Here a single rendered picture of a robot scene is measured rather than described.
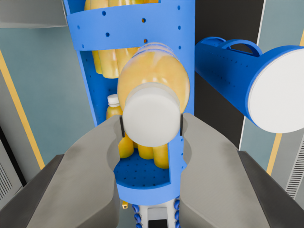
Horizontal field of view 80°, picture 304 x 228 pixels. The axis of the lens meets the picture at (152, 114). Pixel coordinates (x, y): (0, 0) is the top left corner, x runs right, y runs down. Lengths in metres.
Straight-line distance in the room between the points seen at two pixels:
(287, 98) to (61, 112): 1.71
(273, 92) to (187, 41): 0.38
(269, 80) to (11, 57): 1.82
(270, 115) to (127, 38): 0.54
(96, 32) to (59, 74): 1.44
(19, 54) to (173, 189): 1.67
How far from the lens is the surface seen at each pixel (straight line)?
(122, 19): 0.34
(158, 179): 0.60
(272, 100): 0.69
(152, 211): 1.04
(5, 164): 2.30
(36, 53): 1.83
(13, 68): 1.97
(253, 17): 1.60
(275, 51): 0.70
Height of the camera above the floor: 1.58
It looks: 65 degrees down
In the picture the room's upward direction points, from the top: 178 degrees clockwise
